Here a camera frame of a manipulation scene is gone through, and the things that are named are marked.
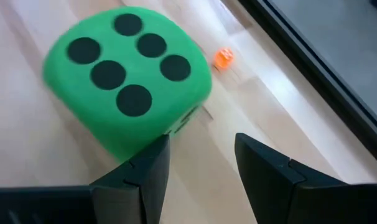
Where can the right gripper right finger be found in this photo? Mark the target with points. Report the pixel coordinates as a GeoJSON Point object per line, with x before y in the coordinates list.
{"type": "Point", "coordinates": [278, 186]}

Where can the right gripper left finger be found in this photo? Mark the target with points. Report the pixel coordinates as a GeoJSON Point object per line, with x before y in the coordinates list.
{"type": "Point", "coordinates": [145, 186]}

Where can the green foam die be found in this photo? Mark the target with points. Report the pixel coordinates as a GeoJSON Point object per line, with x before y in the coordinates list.
{"type": "Point", "coordinates": [82, 93]}

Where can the small orange die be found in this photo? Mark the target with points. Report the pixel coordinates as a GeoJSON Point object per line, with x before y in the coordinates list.
{"type": "Point", "coordinates": [223, 58]}

